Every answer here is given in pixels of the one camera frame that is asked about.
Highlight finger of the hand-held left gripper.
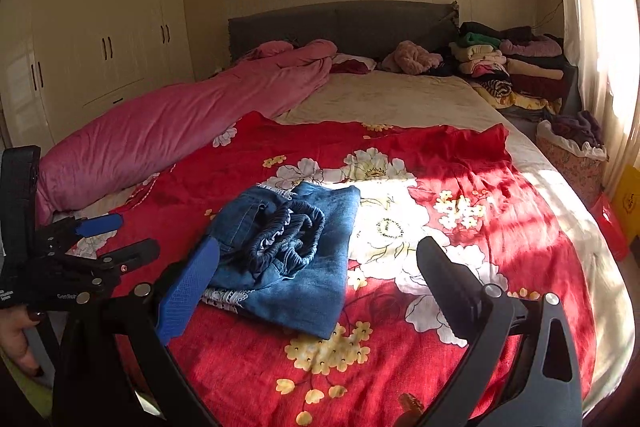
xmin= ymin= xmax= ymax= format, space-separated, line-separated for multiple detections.
xmin=60 ymin=239 xmax=161 ymax=272
xmin=50 ymin=213 xmax=124 ymax=240

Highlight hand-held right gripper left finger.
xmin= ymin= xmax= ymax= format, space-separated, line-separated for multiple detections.
xmin=50 ymin=237 xmax=221 ymax=427

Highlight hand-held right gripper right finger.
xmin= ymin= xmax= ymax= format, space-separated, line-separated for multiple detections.
xmin=395 ymin=237 xmax=583 ymax=427

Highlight blue pants with lace trim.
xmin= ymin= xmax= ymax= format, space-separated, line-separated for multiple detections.
xmin=202 ymin=183 xmax=362 ymax=340

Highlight person's left forearm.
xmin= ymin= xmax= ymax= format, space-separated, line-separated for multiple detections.
xmin=0 ymin=357 xmax=53 ymax=408

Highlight person's left hand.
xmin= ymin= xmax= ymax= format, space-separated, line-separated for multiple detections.
xmin=0 ymin=307 xmax=46 ymax=378

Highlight red floral blanket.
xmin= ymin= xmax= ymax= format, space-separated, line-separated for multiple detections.
xmin=65 ymin=111 xmax=598 ymax=427

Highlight pink duvet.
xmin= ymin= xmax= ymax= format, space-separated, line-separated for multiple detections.
xmin=37 ymin=39 xmax=335 ymax=225

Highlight basket with lace trim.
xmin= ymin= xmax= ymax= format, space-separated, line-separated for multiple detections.
xmin=536 ymin=109 xmax=608 ymax=208

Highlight red bag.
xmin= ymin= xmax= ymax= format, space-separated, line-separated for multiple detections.
xmin=590 ymin=194 xmax=630 ymax=260

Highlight cream wardrobe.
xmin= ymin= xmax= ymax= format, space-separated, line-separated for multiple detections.
xmin=0 ymin=0 xmax=196 ymax=152

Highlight pink fluffy garment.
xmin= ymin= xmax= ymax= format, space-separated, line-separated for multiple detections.
xmin=382 ymin=41 xmax=443 ymax=78

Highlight stack of folded clothes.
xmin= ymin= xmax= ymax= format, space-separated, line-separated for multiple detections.
xmin=447 ymin=22 xmax=571 ymax=118

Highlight dark red garment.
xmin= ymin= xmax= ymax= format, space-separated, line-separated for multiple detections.
xmin=330 ymin=57 xmax=376 ymax=75

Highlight grey headboard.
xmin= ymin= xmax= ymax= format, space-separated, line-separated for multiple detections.
xmin=228 ymin=0 xmax=460 ymax=68

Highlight cream curtain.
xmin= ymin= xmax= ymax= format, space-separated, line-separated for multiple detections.
xmin=537 ymin=0 xmax=640 ymax=202

